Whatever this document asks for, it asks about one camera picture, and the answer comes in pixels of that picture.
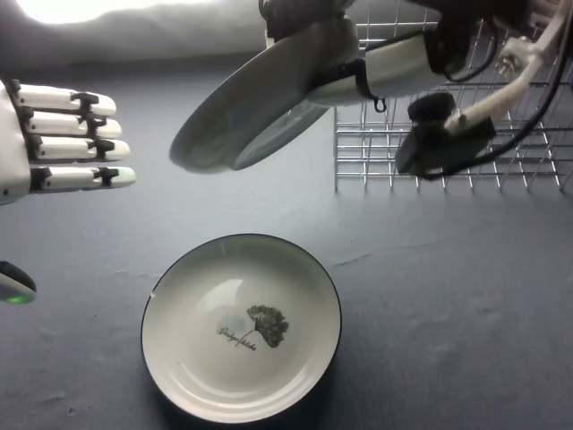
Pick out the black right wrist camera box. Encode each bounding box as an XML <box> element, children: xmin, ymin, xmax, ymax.
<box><xmin>396</xmin><ymin>92</ymin><xmax>497</xmax><ymax>180</ymax></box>

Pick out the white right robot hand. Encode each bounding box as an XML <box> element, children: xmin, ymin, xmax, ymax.
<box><xmin>259</xmin><ymin>0</ymin><xmax>529</xmax><ymax>114</ymax></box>

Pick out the white cloth sheet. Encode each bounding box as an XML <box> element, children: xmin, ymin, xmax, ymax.
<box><xmin>0</xmin><ymin>0</ymin><xmax>444</xmax><ymax>73</ymax></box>

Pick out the silver wire dish rack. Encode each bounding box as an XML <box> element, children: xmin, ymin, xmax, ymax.
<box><xmin>333</xmin><ymin>0</ymin><xmax>573</xmax><ymax>194</ymax></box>

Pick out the grey tablecloth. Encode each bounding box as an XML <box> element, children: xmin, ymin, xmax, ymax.
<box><xmin>0</xmin><ymin>48</ymin><xmax>573</xmax><ymax>430</ymax></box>

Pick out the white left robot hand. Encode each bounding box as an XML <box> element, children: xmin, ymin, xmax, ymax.
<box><xmin>0</xmin><ymin>79</ymin><xmax>137</xmax><ymax>307</ymax></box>

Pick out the white plate with black rim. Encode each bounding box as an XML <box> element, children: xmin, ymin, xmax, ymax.
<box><xmin>141</xmin><ymin>232</ymin><xmax>344</xmax><ymax>425</ymax></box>
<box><xmin>169</xmin><ymin>15</ymin><xmax>359</xmax><ymax>175</ymax></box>

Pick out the black camera cable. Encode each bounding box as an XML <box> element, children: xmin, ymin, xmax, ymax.
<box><xmin>424</xmin><ymin>0</ymin><xmax>573</xmax><ymax>181</ymax></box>

